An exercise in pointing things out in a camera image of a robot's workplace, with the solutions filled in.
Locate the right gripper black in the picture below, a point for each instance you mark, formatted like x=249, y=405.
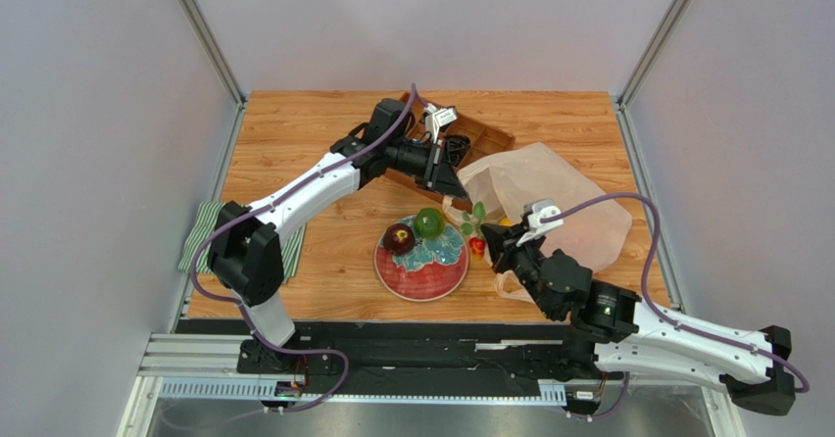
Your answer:
x=515, y=247

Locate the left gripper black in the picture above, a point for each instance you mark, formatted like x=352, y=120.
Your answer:
x=445, y=179

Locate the small red fruit with leaves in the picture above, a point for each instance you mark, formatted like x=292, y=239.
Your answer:
x=471, y=229

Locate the translucent beige plastic bag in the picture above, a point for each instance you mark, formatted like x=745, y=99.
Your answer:
x=503, y=183

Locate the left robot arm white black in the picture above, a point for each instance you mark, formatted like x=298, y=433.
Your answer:
x=245, y=250

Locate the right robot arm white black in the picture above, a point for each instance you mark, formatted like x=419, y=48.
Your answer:
x=615, y=330

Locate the green round fruit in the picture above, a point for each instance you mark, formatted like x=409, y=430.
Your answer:
x=429, y=223

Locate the wooden compartment tray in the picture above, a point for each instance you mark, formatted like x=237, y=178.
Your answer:
x=467, y=139

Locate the red teal floral plate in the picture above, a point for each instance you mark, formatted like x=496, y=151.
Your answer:
x=433, y=269

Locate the dark red apple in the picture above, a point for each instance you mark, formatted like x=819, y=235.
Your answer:
x=399, y=239

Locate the green striped cloth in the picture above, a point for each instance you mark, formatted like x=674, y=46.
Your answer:
x=205, y=224

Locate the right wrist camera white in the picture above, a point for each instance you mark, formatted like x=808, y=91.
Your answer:
x=538, y=219

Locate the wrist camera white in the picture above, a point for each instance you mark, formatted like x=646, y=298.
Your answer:
x=538, y=219
x=436, y=118

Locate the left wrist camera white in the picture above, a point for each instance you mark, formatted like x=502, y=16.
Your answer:
x=436, y=118

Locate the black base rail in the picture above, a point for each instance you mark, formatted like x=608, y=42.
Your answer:
x=373, y=362

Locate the right aluminium frame post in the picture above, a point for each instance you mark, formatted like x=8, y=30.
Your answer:
x=664, y=31

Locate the aluminium frame post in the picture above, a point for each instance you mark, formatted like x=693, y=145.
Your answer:
x=664, y=31
x=193, y=12

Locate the left aluminium frame post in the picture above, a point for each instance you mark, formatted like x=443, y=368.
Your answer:
x=193, y=12

